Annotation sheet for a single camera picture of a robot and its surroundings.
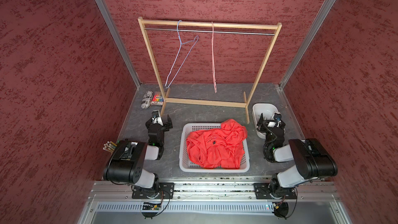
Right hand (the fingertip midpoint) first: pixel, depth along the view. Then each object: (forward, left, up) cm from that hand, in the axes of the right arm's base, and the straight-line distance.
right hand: (269, 117), depth 90 cm
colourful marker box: (+22, +73, -8) cm, 76 cm away
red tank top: (-16, +29, -4) cm, 34 cm away
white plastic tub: (+11, -5, -9) cm, 15 cm away
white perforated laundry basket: (-24, +48, -8) cm, 54 cm away
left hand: (+1, +66, -1) cm, 66 cm away
